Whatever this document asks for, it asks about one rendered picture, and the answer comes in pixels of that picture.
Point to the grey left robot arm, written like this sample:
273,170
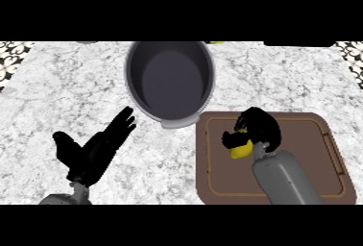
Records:
71,196

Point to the small yellow object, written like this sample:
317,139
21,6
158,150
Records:
217,42

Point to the dark grey pot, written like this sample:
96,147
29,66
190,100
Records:
170,83

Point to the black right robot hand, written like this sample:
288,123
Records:
258,127

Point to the yellow lemon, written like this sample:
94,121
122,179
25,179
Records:
242,150

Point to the brown tray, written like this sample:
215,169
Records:
283,179

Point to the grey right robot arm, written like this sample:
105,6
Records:
282,178

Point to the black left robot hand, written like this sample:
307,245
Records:
96,150

